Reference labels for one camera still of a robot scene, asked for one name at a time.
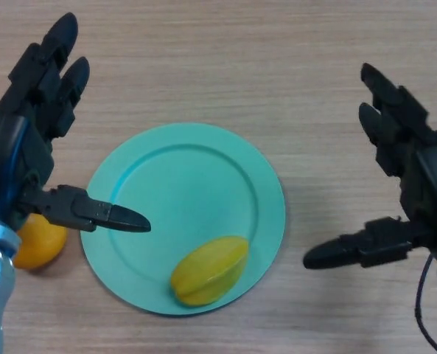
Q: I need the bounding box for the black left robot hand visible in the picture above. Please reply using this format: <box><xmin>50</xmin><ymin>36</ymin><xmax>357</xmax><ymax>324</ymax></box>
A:
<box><xmin>0</xmin><ymin>13</ymin><xmax>152</xmax><ymax>233</ymax></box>

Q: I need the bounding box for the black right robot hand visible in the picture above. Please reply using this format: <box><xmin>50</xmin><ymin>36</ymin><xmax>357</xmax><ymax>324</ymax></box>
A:
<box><xmin>302</xmin><ymin>62</ymin><xmax>437</xmax><ymax>270</ymax></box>

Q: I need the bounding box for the yellow starfruit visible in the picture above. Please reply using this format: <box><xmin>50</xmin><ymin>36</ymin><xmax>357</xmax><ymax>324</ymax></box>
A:
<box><xmin>169</xmin><ymin>235</ymin><xmax>250</xmax><ymax>307</ymax></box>

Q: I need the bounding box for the green round plate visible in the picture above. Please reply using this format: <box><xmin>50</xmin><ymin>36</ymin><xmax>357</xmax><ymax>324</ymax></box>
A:
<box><xmin>80</xmin><ymin>122</ymin><xmax>286</xmax><ymax>317</ymax></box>

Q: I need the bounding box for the orange fruit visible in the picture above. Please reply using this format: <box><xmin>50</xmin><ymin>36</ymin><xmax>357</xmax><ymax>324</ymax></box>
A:
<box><xmin>13</xmin><ymin>213</ymin><xmax>69</xmax><ymax>271</ymax></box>

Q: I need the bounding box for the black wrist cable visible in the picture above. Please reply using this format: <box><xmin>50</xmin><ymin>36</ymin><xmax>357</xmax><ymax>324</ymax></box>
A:
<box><xmin>414</xmin><ymin>254</ymin><xmax>437</xmax><ymax>354</ymax></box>

